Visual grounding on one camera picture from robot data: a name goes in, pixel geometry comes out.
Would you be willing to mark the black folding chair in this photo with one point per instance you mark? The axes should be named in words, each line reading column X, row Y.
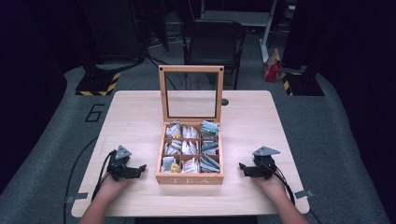
column 214, row 32

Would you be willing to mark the wooden tea box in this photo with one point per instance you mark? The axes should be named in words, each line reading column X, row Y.
column 190, row 180

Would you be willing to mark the person's left hand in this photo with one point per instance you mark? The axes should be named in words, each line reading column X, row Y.
column 113, row 186

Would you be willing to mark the grey tape strip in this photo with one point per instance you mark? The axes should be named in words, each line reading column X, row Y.
column 77, row 197
column 304, row 194

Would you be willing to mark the pile of grey yellow-label tea packets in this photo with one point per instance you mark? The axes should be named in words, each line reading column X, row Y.
column 173, row 146

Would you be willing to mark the black stand with striped base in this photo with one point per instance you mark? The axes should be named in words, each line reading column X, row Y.
column 303, row 85
column 96, row 84

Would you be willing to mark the pile of white tea packets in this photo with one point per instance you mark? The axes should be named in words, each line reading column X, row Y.
column 190, row 148

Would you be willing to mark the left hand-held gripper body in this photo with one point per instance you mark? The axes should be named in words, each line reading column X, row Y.
column 120, row 166

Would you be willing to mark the black table grommet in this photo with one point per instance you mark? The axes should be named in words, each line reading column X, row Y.
column 225, row 102

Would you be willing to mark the pile of green-grey tea packets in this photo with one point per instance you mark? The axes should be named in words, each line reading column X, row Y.
column 210, row 146

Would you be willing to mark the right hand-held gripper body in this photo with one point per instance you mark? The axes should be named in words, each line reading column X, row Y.
column 263, row 163

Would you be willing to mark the person's right hand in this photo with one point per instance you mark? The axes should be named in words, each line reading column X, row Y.
column 271, row 186

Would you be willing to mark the red paper bag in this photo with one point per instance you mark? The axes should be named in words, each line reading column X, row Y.
column 272, row 70

